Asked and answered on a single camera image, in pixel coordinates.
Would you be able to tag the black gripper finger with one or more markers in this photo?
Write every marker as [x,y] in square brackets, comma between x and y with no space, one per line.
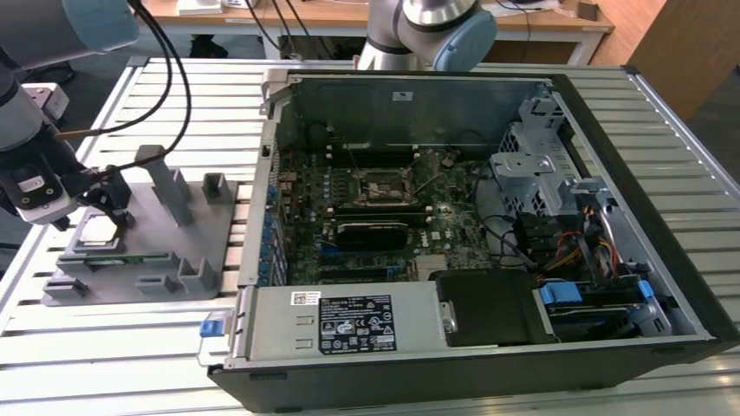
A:
[62,224]
[112,193]

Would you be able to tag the silver CPU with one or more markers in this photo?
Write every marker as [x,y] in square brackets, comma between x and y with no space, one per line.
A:
[98,234]

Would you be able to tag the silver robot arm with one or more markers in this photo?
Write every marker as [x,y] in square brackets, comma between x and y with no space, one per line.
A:
[35,30]

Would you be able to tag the CPU socket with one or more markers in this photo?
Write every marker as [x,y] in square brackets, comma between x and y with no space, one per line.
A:
[382,190]

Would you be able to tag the grey parts rack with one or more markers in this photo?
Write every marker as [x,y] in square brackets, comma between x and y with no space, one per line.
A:
[144,225]

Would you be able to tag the green RAM stick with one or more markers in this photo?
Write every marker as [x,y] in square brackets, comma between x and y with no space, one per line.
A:
[132,260]

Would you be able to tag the blue case latch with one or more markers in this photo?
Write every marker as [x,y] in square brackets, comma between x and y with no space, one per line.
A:
[211,329]

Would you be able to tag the black bag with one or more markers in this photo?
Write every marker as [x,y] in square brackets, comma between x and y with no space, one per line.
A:
[210,47]

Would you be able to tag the silver power supply unit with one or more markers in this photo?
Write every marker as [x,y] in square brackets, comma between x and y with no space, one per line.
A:
[278,320]

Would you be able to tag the black expansion slot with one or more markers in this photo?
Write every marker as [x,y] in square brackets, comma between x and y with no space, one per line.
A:
[352,274]

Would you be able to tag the black graphics card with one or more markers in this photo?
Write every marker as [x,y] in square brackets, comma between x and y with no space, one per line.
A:
[372,236]

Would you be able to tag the black RAM slot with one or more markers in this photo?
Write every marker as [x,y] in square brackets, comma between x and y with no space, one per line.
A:
[419,222]
[382,214]
[382,209]
[376,157]
[376,152]
[376,161]
[382,218]
[376,148]

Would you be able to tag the white labelled box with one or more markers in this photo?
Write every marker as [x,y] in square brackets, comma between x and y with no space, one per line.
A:
[240,3]

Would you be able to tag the silver chipset heat sink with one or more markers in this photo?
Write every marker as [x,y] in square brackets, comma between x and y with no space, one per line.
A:
[432,265]

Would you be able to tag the coin battery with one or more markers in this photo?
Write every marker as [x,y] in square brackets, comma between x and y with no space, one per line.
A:
[447,161]

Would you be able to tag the green motherboard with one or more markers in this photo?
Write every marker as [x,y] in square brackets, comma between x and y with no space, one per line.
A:
[463,225]

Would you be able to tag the black PC case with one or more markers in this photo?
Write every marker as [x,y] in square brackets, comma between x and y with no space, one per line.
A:
[404,390]

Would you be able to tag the black plastic shroud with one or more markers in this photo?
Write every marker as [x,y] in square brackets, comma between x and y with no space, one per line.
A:
[491,303]

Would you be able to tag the silver disk bay cage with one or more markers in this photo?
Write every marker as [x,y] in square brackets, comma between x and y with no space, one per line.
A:
[520,167]

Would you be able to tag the blue disk carrier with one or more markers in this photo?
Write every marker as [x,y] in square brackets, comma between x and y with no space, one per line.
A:
[560,294]

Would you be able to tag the brown cardboard box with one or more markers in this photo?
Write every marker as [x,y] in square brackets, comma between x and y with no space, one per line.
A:
[588,11]

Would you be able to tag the small blue latch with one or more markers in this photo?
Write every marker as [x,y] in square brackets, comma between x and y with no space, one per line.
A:
[646,290]

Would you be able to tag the wooden cabinet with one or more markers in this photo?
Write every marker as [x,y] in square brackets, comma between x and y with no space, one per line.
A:
[682,52]

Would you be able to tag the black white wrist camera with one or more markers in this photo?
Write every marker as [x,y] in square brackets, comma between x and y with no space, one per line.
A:
[28,195]

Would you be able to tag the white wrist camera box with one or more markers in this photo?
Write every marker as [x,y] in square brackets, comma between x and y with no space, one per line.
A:
[50,102]

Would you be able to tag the wooden desk white frame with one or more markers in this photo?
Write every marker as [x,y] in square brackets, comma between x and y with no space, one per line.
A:
[567,24]
[231,19]

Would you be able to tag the silver drive bracket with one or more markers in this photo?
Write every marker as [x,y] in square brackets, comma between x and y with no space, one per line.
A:
[612,216]

